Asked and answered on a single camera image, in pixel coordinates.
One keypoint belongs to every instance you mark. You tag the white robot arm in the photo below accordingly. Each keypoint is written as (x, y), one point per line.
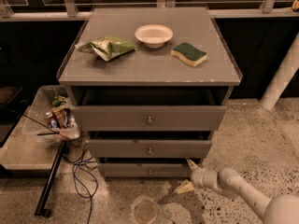
(283, 209)

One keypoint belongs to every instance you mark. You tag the white bowl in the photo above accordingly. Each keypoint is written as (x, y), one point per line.
(153, 36)

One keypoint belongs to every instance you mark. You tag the green yellow sponge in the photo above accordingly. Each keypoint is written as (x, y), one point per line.
(189, 54)

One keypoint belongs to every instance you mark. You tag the snack packages in bin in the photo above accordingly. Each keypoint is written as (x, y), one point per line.
(60, 115)

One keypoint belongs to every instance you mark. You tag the grey bottom drawer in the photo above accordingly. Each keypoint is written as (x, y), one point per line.
(143, 167)

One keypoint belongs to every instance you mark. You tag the grey drawer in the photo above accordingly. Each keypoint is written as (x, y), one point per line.
(164, 144)
(143, 167)
(133, 108)

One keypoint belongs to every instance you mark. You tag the grey middle drawer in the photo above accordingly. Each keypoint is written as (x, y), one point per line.
(164, 144)

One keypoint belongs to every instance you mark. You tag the grey drawer cabinet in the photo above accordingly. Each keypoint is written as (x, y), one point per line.
(155, 67)

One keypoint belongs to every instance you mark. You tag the metal window railing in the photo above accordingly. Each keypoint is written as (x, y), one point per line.
(149, 6)

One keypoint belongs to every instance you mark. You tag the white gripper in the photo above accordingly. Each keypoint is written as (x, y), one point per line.
(198, 175)

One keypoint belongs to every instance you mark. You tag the green chip bag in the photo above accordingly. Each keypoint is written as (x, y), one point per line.
(107, 47)

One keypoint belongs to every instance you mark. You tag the black metal bar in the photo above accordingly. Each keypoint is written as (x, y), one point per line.
(41, 211)

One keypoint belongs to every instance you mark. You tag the grey top drawer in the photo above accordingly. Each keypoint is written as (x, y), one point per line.
(133, 108)

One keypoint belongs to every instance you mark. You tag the white diagonal pipe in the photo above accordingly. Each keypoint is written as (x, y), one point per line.
(282, 77)

